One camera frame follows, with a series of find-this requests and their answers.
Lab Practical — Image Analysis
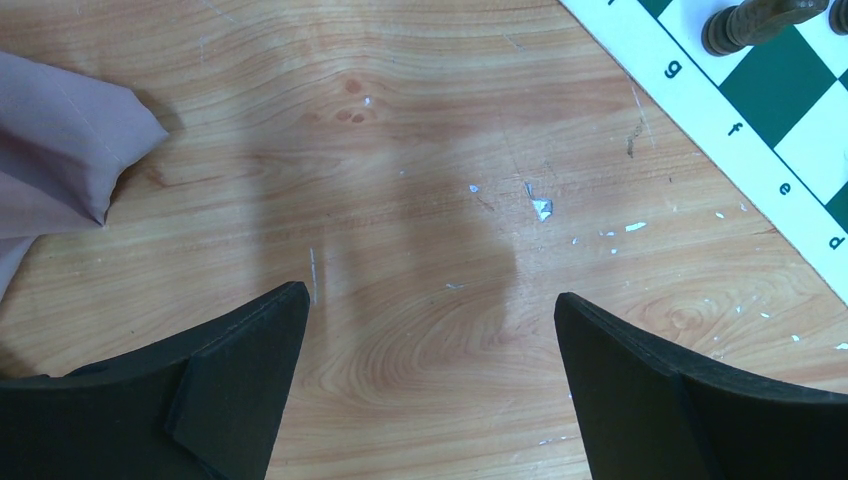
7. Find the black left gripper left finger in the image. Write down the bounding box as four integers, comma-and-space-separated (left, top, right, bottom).
1, 282, 310, 479

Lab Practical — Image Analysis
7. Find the pink cloth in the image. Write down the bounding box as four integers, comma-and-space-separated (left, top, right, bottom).
1, 53, 168, 289

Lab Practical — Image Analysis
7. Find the dark knight piece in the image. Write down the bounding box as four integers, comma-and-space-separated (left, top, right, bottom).
701, 0, 829, 56

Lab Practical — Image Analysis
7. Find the dark pawn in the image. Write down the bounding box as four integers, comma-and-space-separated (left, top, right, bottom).
829, 0, 848, 36

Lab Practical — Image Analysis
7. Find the green white chess mat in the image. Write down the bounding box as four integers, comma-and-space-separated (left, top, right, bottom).
566, 1, 847, 297

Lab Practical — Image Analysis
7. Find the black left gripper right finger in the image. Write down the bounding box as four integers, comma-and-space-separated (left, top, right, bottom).
554, 293, 847, 479

